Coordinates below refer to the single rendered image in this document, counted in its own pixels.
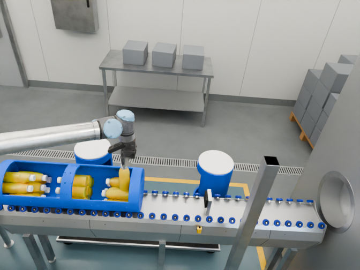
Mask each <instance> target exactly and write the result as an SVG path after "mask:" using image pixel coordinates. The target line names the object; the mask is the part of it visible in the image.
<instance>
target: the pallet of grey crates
mask: <svg viewBox="0 0 360 270"><path fill-rule="evenodd" d="M357 57H358V56H357V55H344V54H341V56H340V58H339V60H338V62H337V63H330V62H326V64H325V66H324V69H323V70H318V69H308V71H307V74H306V77H305V79H304V82H303V85H302V88H301V90H300V93H299V95H298V99H297V100H296V103H295V106H294V108H293V111H292V112H291V114H290V116H289V119H290V121H291V122H297V123H298V125H299V127H300V128H301V130H302V132H301V135H300V139H301V141H308V142H309V144H310V145H311V147H312V149H314V147H315V144H316V142H317V140H318V138H319V136H320V134H321V132H322V130H323V128H324V126H325V124H326V122H327V120H328V118H329V115H330V113H331V111H332V109H333V107H334V105H335V103H336V101H337V99H338V97H339V95H340V93H341V91H342V89H343V87H344V84H345V82H346V80H347V78H348V76H349V74H350V72H351V69H352V68H353V66H354V64H355V62H356V59H357Z"/></svg>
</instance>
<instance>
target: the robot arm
mask: <svg viewBox="0 0 360 270"><path fill-rule="evenodd" d="M134 120H135V118H134V114H133V112H131V111H129V110H120V111H118V112H117V114H116V115H114V116H109V117H104V118H99V119H95V120H92V121H91V122H86V123H78V124H69V125H61V126H53V127H45V128H40V129H31V130H23V131H15V132H7V133H0V155H5V154H12V153H19V152H25V151H32V150H36V149H42V148H49V147H55V146H62V145H68V144H75V143H81V142H86V141H92V140H101V139H108V138H110V139H115V138H117V137H118V139H119V141H120V142H118V143H116V144H114V145H111V146H109V148H108V150H107V151H108V153H109V154H110V153H113V152H115V151H117V150H119V149H121V163H122V167H123V168H124V169H125V167H127V166H132V163H131V162H129V160H130V159H135V155H136V153H137V144H136V138H135V137H134Z"/></svg>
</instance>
